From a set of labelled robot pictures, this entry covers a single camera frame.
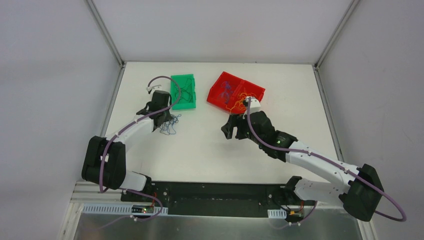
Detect green plastic bin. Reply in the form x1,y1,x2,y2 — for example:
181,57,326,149
170,74,196,111

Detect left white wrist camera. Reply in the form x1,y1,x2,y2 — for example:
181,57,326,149
146,84,163,94

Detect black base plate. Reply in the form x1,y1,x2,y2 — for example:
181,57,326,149
142,181,314,218

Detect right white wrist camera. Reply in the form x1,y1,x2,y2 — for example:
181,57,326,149
243,96,261,115

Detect aluminium frame rail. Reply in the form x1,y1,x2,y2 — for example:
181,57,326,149
70,181,122,203

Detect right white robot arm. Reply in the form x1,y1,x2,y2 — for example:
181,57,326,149
221,111,384,222

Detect red plastic double bin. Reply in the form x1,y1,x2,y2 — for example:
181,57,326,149
206,71,266,114

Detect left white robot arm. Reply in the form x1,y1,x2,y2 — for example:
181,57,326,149
81,90,172,203

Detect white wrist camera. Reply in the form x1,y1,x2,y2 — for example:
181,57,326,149
146,84,163,94
243,96,261,115

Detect blue wires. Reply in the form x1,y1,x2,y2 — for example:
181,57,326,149
216,80,237,104

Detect yellow wires in red bin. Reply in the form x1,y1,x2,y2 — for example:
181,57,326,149
225,86,263,114

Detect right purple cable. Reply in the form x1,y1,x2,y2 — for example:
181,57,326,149
243,96,408,229

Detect blue black wire bundle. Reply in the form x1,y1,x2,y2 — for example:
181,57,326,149
157,114,183,136

